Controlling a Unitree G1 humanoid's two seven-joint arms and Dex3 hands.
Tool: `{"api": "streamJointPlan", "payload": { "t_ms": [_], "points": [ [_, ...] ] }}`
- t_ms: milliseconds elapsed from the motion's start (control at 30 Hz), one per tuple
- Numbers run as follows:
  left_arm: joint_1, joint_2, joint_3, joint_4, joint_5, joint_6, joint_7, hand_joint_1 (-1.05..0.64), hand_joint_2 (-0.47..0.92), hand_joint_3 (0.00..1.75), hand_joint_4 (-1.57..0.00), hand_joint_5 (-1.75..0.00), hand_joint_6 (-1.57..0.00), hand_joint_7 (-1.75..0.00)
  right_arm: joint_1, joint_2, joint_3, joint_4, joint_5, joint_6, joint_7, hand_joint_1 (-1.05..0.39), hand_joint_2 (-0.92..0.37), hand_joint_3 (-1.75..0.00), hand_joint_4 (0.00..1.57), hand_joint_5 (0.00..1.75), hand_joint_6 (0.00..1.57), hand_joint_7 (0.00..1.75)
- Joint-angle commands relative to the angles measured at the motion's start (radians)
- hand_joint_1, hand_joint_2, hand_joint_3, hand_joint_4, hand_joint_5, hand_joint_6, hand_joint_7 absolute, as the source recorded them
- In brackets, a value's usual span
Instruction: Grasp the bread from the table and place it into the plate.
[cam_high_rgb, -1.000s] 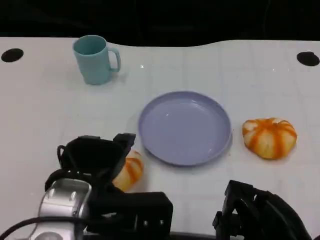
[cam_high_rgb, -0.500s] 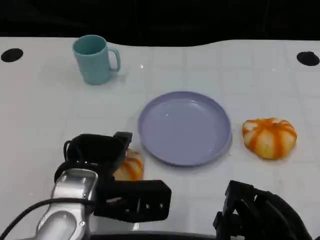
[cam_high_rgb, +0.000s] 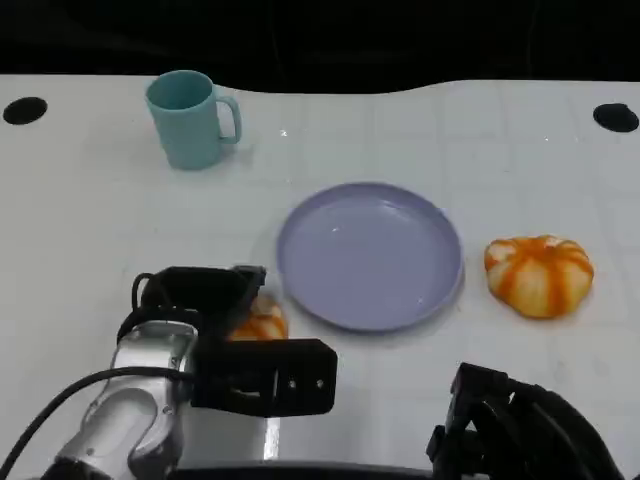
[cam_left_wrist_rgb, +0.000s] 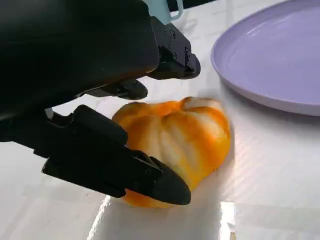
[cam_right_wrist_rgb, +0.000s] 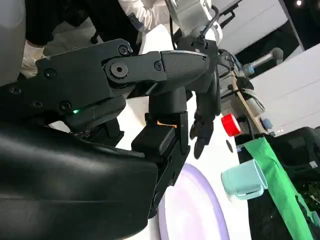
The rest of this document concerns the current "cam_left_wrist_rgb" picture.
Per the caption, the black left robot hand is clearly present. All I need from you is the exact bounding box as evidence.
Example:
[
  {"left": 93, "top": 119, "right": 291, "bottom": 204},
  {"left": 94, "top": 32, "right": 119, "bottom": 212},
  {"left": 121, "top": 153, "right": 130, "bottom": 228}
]
[{"left": 0, "top": 0, "right": 202, "bottom": 206}]

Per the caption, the orange white toy bread roll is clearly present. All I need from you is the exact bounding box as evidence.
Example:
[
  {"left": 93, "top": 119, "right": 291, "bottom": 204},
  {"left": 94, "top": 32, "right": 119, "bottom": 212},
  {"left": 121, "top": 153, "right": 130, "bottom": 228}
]
[{"left": 110, "top": 95, "right": 232, "bottom": 210}]

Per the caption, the pale green mug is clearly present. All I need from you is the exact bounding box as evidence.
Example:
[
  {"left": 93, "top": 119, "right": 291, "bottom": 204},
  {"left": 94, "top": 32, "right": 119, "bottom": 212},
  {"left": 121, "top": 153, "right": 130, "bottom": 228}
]
[{"left": 146, "top": 0, "right": 185, "bottom": 26}]

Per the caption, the lilac plate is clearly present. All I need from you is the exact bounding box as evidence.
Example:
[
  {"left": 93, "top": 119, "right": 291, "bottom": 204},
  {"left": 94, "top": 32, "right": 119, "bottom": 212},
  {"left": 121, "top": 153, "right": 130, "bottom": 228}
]
[{"left": 210, "top": 0, "right": 320, "bottom": 117}]

